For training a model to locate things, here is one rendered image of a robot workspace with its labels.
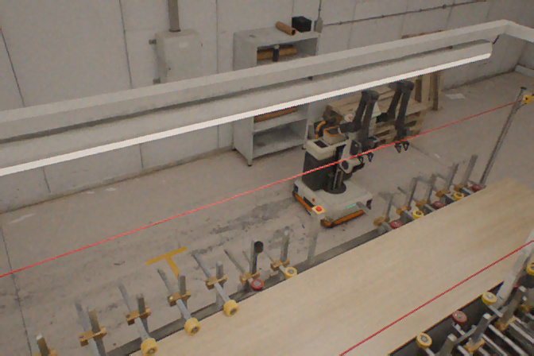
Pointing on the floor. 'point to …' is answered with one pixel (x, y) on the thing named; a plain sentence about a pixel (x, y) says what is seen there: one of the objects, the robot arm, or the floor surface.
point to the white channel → (392, 49)
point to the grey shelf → (247, 141)
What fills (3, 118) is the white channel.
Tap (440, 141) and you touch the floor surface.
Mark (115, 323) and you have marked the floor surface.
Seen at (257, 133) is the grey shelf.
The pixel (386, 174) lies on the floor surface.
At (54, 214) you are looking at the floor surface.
